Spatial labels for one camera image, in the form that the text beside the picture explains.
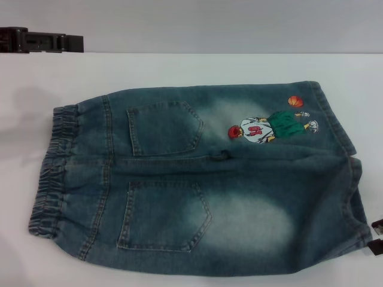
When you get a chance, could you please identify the blue denim shorts with print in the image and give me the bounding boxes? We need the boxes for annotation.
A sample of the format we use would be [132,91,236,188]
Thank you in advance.
[28,79,376,275]

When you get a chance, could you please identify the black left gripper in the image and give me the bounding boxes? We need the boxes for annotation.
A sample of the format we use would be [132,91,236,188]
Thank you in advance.
[0,26,84,54]

